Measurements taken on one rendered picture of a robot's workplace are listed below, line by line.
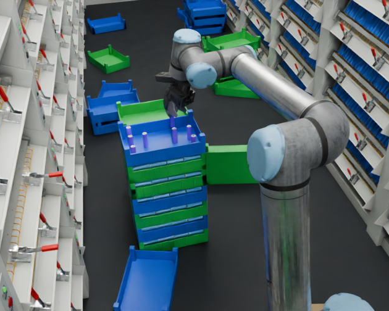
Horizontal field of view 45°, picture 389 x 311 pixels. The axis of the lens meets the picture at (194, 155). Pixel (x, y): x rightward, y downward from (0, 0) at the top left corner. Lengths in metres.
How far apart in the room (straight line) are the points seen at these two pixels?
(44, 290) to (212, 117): 1.84
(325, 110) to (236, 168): 1.25
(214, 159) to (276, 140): 1.29
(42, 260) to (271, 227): 0.64
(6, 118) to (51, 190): 0.43
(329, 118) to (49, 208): 0.89
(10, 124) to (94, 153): 1.51
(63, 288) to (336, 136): 0.95
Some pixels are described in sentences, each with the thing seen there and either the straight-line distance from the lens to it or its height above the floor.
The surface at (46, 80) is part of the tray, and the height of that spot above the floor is 0.74.
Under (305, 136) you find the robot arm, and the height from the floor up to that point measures 0.95.
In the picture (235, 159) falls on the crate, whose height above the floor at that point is 0.15.
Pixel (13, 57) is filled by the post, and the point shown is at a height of 1.02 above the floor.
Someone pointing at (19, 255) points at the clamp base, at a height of 0.75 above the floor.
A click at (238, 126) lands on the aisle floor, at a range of 2.79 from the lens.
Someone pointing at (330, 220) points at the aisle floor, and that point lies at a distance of 2.22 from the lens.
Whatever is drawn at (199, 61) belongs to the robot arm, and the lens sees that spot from 1.48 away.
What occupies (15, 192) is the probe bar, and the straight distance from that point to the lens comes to 1.24.
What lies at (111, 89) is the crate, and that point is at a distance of 3.27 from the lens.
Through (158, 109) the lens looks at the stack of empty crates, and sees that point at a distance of 2.19.
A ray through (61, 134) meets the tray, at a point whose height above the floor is 0.54.
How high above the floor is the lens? 1.51
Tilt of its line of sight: 36 degrees down
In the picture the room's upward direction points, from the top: 3 degrees counter-clockwise
